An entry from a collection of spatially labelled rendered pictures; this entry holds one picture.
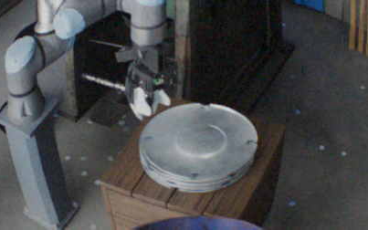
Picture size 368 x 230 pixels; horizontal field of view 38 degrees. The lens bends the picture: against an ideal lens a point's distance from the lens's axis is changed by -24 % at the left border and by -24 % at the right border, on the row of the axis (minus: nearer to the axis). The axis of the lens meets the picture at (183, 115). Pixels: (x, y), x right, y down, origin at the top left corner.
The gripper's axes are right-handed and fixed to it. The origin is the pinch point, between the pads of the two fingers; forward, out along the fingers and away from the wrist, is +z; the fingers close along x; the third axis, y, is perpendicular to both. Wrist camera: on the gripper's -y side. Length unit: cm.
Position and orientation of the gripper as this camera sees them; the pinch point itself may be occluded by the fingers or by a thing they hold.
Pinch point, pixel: (144, 109)
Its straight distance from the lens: 151.4
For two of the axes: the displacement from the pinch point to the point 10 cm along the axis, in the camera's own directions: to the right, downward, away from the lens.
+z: 0.1, 7.9, 6.1
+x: 7.4, -4.2, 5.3
